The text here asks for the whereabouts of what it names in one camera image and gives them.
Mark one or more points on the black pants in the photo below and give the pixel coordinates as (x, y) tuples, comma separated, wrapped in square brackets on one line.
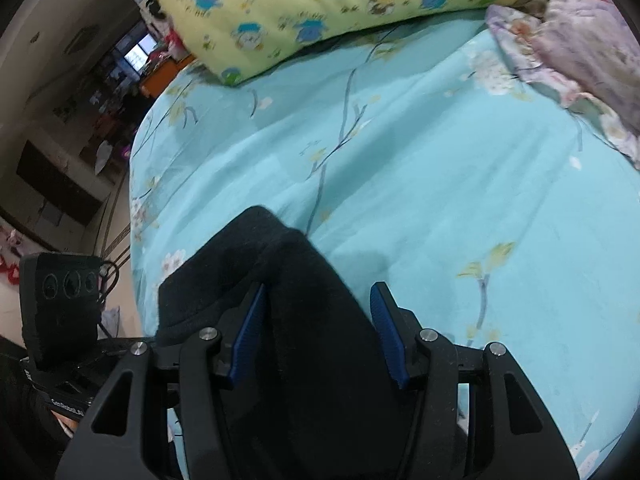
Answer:
[(310, 360)]

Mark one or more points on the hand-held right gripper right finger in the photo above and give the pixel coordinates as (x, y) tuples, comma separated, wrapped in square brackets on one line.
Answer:
[(390, 345)]

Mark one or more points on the yellow cartoon print pillow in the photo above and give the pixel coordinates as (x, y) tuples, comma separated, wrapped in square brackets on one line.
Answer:
[(300, 0)]

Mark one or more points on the orange furniture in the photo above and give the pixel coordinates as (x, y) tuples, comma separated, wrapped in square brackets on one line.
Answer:
[(160, 77)]

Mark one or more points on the dark wooden cabinet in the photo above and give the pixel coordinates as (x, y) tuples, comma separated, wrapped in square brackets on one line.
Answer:
[(55, 185)]

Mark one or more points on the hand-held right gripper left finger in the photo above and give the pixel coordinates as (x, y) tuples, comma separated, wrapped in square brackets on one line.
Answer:
[(247, 340)]

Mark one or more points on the light blue floral bed sheet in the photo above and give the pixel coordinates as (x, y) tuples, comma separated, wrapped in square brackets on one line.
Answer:
[(450, 185)]

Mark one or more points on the pink floral ruffled pillow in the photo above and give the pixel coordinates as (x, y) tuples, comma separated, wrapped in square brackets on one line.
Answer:
[(590, 35)]

